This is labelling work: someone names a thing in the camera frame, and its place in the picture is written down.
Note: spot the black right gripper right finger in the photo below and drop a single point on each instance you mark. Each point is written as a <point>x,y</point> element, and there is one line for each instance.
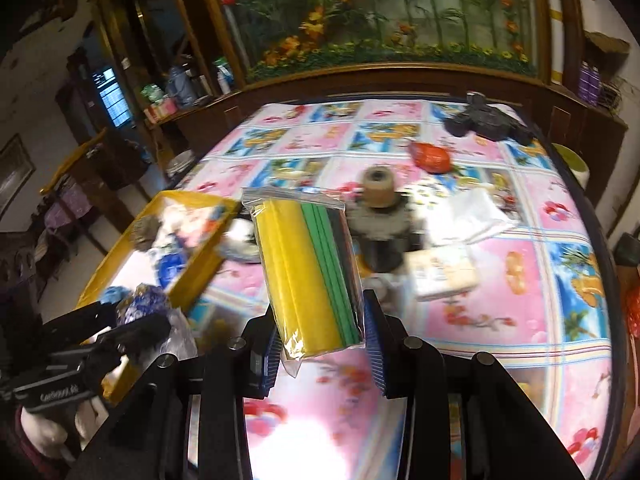
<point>466,415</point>

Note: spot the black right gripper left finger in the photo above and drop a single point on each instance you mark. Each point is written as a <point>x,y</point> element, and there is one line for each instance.
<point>185,419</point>

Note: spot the blue white plastic pack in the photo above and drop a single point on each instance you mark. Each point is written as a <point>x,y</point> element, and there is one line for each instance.
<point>144,300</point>

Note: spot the brown furry soft object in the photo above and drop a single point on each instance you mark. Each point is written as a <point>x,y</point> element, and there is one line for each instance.
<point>144,232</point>

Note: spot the lemon pattern tissue pack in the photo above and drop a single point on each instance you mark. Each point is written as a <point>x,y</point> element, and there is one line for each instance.
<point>440,272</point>

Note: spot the yellow green sponge pack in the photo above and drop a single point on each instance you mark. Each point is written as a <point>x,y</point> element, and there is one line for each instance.
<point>311,273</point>

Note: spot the pink rose tissue pack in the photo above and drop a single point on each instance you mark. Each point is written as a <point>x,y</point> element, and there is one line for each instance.
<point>184,229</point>

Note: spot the white gloved left hand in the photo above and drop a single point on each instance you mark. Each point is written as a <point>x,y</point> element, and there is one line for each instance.
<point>55,424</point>

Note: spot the colourful patterned tablecloth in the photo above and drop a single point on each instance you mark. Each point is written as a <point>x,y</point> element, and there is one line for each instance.
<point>505,261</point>

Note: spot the yellow cardboard box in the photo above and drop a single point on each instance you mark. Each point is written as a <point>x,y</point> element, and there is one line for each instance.
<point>182,276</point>

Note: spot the black motor with shaft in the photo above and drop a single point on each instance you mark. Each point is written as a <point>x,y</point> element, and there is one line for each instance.
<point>238,243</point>

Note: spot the white plastic bag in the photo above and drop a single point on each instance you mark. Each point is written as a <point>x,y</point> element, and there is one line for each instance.
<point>466,218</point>

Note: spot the black motor with tan roller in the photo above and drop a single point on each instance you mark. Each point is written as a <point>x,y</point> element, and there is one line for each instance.
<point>382,222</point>

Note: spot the white green cup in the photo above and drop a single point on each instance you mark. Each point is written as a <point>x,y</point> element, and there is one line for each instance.
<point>577,165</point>

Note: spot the red plastic bag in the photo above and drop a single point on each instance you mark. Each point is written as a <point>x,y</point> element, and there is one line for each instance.
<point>430,158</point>

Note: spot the black plastic gadget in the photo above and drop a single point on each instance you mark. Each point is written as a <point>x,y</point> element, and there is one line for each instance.
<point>488,122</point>

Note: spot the purple bottles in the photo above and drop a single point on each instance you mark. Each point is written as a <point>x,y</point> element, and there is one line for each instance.
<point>589,84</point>

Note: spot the framed floral landscape painting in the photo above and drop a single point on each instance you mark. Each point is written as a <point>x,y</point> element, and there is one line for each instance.
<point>267,39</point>

